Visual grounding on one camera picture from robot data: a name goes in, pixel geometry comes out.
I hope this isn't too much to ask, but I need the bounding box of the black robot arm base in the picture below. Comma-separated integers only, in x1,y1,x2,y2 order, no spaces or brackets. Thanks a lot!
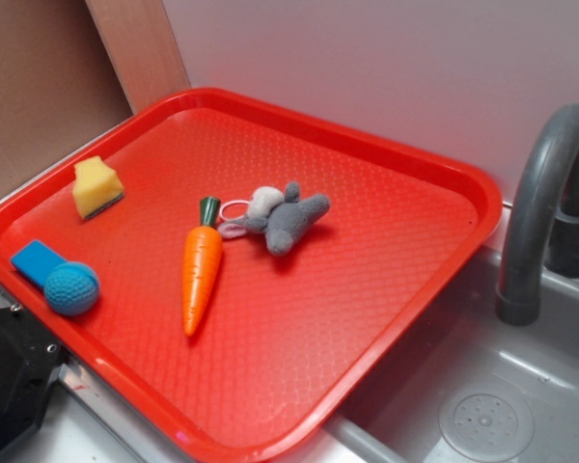
0,308,65,457

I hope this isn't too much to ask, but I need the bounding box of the orange toy carrot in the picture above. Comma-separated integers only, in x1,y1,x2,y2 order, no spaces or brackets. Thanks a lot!
181,196,223,337

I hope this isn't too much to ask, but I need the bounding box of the grey plush bunny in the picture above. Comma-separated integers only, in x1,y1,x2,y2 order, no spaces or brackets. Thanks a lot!
217,181,331,257

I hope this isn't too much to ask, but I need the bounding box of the red plastic tray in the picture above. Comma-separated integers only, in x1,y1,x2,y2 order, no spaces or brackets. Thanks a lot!
0,89,502,462

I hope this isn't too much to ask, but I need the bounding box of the yellow sponge piece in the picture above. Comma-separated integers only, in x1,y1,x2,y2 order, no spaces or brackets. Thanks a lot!
71,156,124,220

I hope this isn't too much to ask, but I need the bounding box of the blue textured ball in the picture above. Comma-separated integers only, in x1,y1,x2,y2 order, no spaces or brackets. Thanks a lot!
43,262,100,316

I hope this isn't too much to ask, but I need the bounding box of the grey toy sink basin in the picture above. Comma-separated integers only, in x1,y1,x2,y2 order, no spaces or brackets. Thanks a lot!
320,244,579,463

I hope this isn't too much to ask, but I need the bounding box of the wooden board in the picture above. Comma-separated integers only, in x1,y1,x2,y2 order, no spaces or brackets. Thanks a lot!
86,0,191,113

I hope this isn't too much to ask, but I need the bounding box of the blue rectangular block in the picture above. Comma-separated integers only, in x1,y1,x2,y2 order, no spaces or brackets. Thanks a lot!
11,240,67,288

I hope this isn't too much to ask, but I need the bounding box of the grey toy faucet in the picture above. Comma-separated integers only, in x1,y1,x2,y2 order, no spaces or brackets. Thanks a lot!
496,104,579,326

